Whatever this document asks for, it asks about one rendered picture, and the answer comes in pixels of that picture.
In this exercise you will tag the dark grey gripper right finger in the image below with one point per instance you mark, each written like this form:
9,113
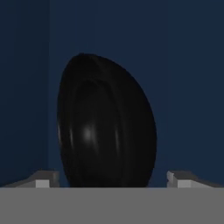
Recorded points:
184,179

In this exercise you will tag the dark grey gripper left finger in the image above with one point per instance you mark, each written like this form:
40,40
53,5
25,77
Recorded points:
43,178

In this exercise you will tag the black bowl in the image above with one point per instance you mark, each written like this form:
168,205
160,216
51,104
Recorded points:
105,125

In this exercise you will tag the dark blue cabinet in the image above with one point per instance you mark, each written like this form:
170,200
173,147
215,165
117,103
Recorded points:
180,73

